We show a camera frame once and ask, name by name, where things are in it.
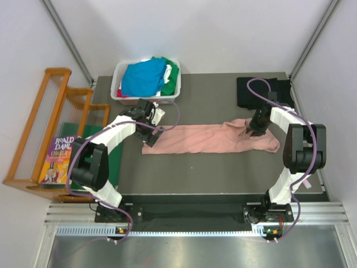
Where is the white t shirt in basket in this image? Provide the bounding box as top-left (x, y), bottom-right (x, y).
top-left (156, 64), bottom-right (175, 97)

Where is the green book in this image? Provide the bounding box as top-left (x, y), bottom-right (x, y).
top-left (60, 122), bottom-right (123, 189)

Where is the Roald Dahl book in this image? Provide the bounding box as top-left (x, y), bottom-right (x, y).
top-left (38, 135), bottom-right (79, 186)

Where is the grey slotted cable duct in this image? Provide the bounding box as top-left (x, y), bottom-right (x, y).
top-left (56, 226), bottom-right (278, 237)

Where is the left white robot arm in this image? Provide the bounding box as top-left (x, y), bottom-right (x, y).
top-left (67, 99), bottom-right (165, 222)

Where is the wooden rack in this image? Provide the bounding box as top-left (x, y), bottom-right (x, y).
top-left (3, 68), bottom-right (110, 203)

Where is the red t shirt in basket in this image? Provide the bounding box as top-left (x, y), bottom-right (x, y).
top-left (117, 88), bottom-right (129, 98)

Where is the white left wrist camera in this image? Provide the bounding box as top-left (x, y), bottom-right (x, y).
top-left (150, 102), bottom-right (165, 126)

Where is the green t shirt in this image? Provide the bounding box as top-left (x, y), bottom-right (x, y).
top-left (146, 58), bottom-right (180, 97)

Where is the white plastic laundry basket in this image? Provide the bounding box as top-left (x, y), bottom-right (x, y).
top-left (110, 57), bottom-right (181, 105)

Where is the blue t shirt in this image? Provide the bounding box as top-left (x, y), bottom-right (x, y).
top-left (120, 59), bottom-right (167, 98)

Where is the pink small object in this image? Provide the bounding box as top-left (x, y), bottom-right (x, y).
top-left (302, 180), bottom-right (311, 189)

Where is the folded black t shirt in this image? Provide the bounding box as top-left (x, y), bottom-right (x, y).
top-left (237, 77), bottom-right (295, 110)

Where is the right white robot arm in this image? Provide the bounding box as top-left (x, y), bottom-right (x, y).
top-left (245, 92), bottom-right (327, 224)

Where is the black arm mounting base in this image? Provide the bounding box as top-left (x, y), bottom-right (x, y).
top-left (94, 195), bottom-right (293, 226)

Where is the pink t shirt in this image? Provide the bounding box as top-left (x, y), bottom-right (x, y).
top-left (142, 118), bottom-right (280, 155)

